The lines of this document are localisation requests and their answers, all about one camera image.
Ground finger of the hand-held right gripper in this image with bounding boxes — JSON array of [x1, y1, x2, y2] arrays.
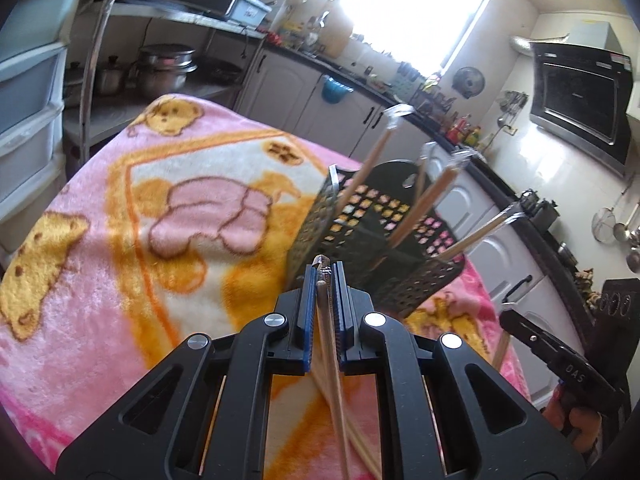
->
[[499, 310, 616, 406]]

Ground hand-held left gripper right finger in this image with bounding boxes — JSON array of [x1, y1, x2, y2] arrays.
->
[[330, 261, 586, 480]]

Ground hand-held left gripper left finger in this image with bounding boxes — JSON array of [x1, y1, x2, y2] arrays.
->
[[55, 262, 321, 480]]

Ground single chopstick pair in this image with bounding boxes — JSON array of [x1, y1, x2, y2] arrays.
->
[[311, 254, 352, 480], [491, 327, 515, 372]]

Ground dark grey perforated utensil holder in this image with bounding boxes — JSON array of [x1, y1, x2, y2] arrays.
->
[[285, 159, 467, 320]]

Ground bunch of bamboo chopsticks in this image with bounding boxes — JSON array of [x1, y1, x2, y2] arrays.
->
[[210, 104, 526, 480]]

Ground person's right hand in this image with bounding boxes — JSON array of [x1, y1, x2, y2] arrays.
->
[[542, 392, 603, 463]]

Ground steel ladle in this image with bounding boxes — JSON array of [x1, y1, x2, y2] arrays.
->
[[612, 195, 640, 245]]

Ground white kitchen base cabinets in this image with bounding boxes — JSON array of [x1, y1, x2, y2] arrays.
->
[[235, 40, 601, 406]]

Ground steel kettle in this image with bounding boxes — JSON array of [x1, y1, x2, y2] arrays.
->
[[520, 189, 543, 223]]

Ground row of condiment bottles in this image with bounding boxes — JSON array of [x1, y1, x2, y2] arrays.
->
[[442, 115, 483, 146]]

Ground pink printed blanket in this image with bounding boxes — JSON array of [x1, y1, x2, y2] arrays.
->
[[0, 92, 531, 480]]

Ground black range hood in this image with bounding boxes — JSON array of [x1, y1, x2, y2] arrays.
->
[[510, 20, 633, 178]]

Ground blue hanging basket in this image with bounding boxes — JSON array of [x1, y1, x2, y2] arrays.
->
[[321, 75, 354, 103]]

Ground black wok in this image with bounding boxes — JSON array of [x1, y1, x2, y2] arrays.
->
[[192, 57, 243, 86]]

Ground small grey fan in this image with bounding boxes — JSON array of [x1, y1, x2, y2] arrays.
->
[[452, 66, 487, 100]]

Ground beige cutting board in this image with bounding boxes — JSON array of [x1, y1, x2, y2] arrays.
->
[[320, 7, 356, 58]]

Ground stacked steel pots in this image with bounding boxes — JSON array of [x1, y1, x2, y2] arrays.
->
[[132, 44, 198, 101]]

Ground light blue plastic box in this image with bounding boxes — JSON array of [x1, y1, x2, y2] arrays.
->
[[227, 0, 273, 26]]

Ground small steel pot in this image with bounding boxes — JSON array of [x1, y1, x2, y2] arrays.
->
[[95, 55, 126, 96]]

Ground kitchen window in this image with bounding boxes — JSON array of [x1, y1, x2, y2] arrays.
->
[[325, 0, 501, 76]]

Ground metal kitchen rack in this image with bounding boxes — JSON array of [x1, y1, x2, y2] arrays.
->
[[65, 0, 268, 161]]

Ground plastic drawer cabinet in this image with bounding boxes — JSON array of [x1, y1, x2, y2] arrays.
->
[[0, 0, 101, 256]]

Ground wire mesh strainer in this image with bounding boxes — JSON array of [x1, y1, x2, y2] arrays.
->
[[592, 172, 636, 245]]

